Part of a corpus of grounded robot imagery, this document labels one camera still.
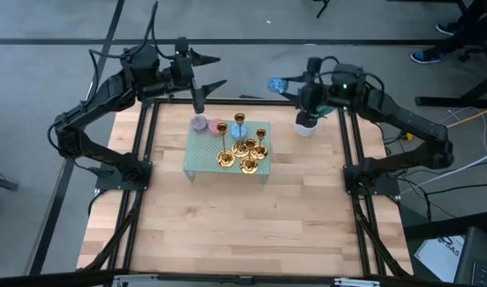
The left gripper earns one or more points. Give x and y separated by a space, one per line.
181 75

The silver metal bracket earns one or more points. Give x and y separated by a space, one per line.
135 281
356 283

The green perforated metal shelf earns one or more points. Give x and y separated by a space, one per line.
205 159

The black laptop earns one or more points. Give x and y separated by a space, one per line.
476 255

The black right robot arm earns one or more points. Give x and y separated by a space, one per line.
406 117

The snake plant in white pot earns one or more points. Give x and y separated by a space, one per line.
305 130

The black desk beam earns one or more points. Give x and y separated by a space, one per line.
442 229

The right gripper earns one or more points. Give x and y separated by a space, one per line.
315 95

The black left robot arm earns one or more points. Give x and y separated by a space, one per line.
103 93

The pink ball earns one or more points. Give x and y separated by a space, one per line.
212 126

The medium gold candlestick holder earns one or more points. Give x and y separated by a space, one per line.
249 164

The black aluminium table frame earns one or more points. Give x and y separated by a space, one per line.
227 101

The black crossbar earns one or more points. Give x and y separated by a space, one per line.
48 281

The tallest gold candlestick holder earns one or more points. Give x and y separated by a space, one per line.
225 159

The white printed paper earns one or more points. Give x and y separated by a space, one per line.
438 259

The black desk leg base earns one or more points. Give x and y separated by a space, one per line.
446 101

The grey furniture foot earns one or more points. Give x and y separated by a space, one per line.
0 183

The short gold candlestick holder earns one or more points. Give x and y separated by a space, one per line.
260 152

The tall gold candlestick holder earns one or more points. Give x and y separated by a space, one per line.
240 149

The person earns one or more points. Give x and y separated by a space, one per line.
426 57

